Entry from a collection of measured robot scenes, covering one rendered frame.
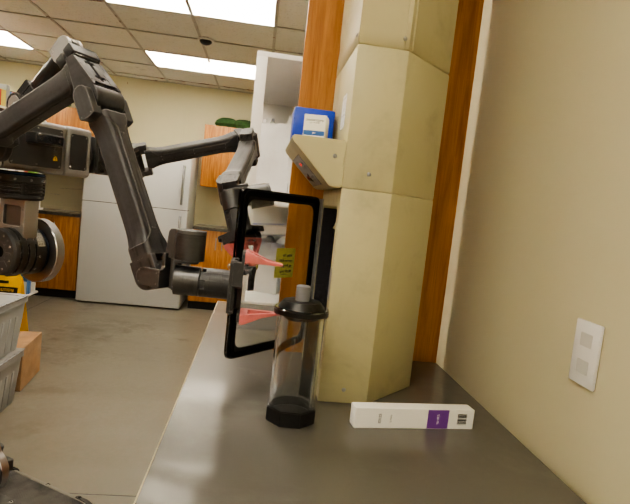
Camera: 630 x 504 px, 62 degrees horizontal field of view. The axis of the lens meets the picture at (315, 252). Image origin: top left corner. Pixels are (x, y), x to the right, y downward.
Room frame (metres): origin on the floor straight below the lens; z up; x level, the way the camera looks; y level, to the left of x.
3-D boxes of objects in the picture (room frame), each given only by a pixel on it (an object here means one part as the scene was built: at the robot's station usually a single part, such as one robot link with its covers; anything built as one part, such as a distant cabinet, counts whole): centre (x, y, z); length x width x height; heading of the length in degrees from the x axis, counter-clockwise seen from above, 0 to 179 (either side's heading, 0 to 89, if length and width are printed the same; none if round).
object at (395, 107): (1.29, -0.15, 1.33); 0.32 x 0.25 x 0.77; 7
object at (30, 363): (3.34, 1.94, 0.14); 0.41 x 0.32 x 0.28; 13
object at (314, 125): (1.23, 0.03, 1.54); 0.05 x 0.05 x 0.06; 82
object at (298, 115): (1.35, 0.04, 1.56); 0.10 x 0.10 x 0.09; 7
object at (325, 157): (1.27, 0.03, 1.46); 0.32 x 0.11 x 0.10; 7
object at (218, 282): (1.00, 0.18, 1.20); 0.07 x 0.07 x 0.10; 6
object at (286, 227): (1.30, 0.09, 1.19); 0.30 x 0.01 x 0.40; 145
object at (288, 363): (1.01, 0.01, 1.06); 0.11 x 0.11 x 0.21
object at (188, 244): (1.01, 0.27, 1.24); 0.12 x 0.09 x 0.11; 66
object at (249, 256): (1.01, 0.11, 1.23); 0.09 x 0.07 x 0.07; 96
